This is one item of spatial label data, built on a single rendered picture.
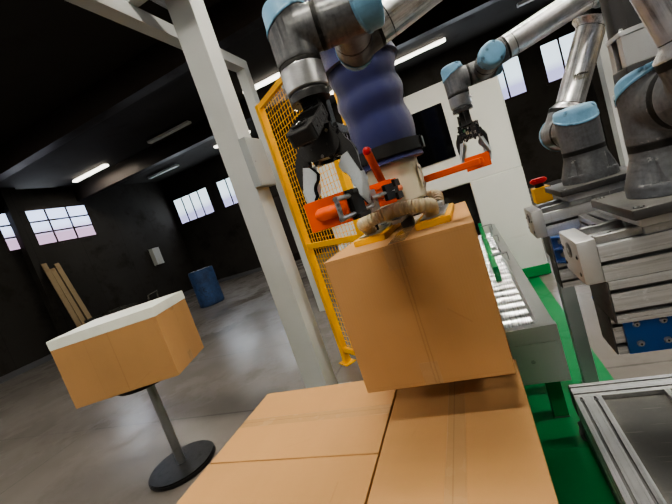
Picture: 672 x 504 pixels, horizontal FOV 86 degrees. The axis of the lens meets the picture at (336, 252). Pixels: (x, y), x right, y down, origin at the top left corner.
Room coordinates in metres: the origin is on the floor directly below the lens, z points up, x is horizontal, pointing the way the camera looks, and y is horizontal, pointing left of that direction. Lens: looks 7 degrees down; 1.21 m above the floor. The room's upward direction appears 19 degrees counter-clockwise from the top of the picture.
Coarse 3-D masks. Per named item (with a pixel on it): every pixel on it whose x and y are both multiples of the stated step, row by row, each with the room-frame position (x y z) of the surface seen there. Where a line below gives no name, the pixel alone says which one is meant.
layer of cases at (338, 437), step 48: (336, 384) 1.37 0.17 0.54; (480, 384) 1.06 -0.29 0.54; (240, 432) 1.26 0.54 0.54; (288, 432) 1.15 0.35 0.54; (336, 432) 1.07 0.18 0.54; (384, 432) 0.99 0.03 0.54; (432, 432) 0.92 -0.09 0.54; (480, 432) 0.86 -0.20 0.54; (528, 432) 0.81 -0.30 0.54; (240, 480) 0.99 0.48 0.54; (288, 480) 0.92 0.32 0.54; (336, 480) 0.87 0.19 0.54; (384, 480) 0.81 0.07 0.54; (432, 480) 0.77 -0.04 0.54; (480, 480) 0.72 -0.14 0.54; (528, 480) 0.68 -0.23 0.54
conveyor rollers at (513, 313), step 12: (480, 240) 3.08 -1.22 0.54; (492, 240) 2.90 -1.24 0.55; (504, 264) 2.21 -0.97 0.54; (492, 276) 2.07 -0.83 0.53; (504, 276) 1.97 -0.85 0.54; (504, 288) 1.81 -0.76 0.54; (516, 288) 1.72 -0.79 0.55; (504, 300) 1.65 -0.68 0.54; (516, 300) 1.63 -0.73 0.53; (504, 312) 1.50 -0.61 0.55; (516, 312) 1.47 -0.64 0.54; (528, 312) 1.47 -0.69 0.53; (504, 324) 1.41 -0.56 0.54; (516, 324) 1.39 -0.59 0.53; (528, 324) 1.37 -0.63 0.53
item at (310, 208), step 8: (344, 192) 0.59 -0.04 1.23; (320, 200) 0.60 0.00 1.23; (328, 200) 0.59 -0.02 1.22; (344, 200) 0.58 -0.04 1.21; (312, 208) 0.61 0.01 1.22; (312, 216) 0.61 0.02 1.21; (312, 224) 0.61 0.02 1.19; (320, 224) 0.60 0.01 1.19; (328, 224) 0.60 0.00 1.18; (336, 224) 0.59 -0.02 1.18
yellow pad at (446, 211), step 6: (444, 204) 1.27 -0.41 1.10; (450, 204) 1.25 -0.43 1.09; (444, 210) 1.07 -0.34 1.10; (450, 210) 1.07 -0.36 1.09; (432, 216) 1.02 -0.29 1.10; (438, 216) 1.01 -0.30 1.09; (444, 216) 0.98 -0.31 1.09; (450, 216) 0.98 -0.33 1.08; (420, 222) 1.01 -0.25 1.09; (426, 222) 1.00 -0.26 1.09; (432, 222) 1.00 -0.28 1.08; (438, 222) 0.99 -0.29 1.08; (444, 222) 0.99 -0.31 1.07; (420, 228) 1.01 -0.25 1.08
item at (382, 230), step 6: (390, 222) 1.27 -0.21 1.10; (378, 228) 1.15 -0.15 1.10; (384, 228) 1.13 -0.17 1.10; (390, 228) 1.14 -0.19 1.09; (396, 228) 1.22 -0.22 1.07; (372, 234) 1.09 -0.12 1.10; (378, 234) 1.07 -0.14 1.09; (384, 234) 1.05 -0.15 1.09; (390, 234) 1.12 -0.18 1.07; (360, 240) 1.08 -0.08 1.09; (366, 240) 1.07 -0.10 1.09; (372, 240) 1.06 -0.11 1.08; (378, 240) 1.06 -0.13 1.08
